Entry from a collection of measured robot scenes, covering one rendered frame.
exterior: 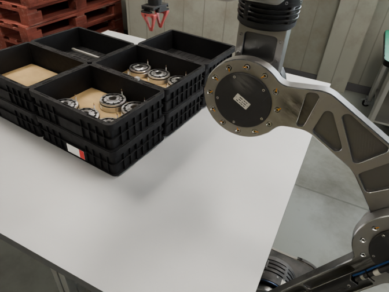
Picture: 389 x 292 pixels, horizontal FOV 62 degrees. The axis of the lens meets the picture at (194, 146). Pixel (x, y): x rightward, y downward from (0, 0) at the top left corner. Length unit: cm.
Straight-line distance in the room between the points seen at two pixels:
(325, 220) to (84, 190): 148
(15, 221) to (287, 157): 99
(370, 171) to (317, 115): 18
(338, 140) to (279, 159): 57
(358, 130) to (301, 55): 301
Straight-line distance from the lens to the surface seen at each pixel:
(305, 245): 199
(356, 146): 79
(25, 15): 314
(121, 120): 107
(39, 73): 167
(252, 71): 74
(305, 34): 368
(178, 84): 129
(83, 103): 138
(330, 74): 366
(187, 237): 100
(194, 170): 121
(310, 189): 233
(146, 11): 140
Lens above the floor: 150
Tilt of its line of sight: 37 degrees down
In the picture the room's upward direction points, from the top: 4 degrees clockwise
